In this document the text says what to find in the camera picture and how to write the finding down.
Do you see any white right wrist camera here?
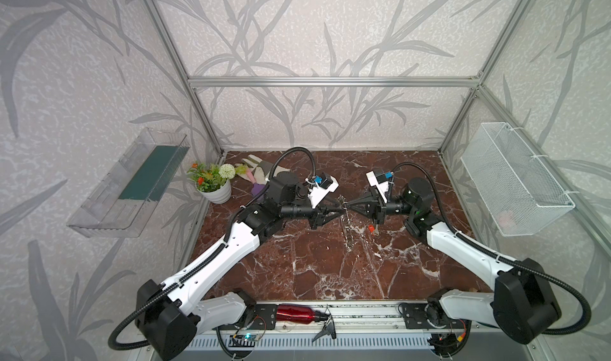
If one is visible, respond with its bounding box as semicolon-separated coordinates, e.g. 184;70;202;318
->
366;169;393;203

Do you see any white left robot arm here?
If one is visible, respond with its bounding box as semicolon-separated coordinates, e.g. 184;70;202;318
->
135;172;341;360

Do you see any beige and grey garden glove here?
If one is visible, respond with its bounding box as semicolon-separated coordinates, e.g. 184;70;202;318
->
234;154;272;185

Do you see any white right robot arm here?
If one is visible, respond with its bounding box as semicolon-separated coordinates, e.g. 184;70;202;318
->
349;171;562;344

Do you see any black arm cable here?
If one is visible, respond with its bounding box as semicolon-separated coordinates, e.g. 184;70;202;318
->
107;146;317;351
390;161;592;336

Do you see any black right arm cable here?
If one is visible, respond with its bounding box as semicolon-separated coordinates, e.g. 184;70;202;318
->
390;161;592;336

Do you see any clear plastic wall tray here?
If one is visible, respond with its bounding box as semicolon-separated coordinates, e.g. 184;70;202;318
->
67;128;190;239

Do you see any artificial green plant with flowers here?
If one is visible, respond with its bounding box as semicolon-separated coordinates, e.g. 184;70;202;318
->
187;163;248;192

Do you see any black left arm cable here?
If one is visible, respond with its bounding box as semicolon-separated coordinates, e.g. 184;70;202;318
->
107;146;317;351

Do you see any white wire mesh basket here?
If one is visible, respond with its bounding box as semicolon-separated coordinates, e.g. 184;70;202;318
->
461;122;575;237

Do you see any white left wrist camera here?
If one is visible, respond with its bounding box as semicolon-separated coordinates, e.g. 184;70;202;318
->
308;173;339;208

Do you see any purple trowel pink handle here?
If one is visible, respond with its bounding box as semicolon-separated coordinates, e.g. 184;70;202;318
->
246;167;267;197

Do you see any white ribbed plant pot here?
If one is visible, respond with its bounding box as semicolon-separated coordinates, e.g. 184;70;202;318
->
200;180;232;205

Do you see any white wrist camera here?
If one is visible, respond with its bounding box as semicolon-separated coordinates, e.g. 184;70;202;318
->
366;169;393;203
308;173;339;208

